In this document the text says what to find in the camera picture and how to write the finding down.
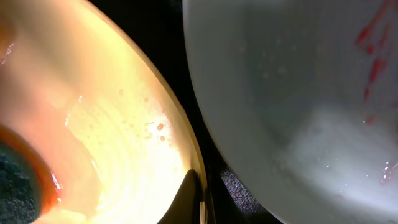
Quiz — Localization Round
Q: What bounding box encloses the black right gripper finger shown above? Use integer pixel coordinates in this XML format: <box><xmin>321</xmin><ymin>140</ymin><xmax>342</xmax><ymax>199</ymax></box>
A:
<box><xmin>158</xmin><ymin>169</ymin><xmax>202</xmax><ymax>224</ymax></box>

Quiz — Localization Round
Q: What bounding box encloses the yellow plate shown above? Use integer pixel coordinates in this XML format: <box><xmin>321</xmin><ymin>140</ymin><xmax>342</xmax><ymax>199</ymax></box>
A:
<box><xmin>1</xmin><ymin>1</ymin><xmax>207</xmax><ymax>223</ymax></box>

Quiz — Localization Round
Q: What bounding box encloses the mint green plate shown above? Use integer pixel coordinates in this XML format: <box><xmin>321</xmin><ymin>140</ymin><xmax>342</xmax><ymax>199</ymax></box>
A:
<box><xmin>182</xmin><ymin>0</ymin><xmax>397</xmax><ymax>223</ymax></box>

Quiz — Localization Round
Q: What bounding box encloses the round black tray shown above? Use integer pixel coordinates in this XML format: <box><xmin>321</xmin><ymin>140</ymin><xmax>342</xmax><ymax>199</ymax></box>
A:
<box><xmin>91</xmin><ymin>0</ymin><xmax>280</xmax><ymax>224</ymax></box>

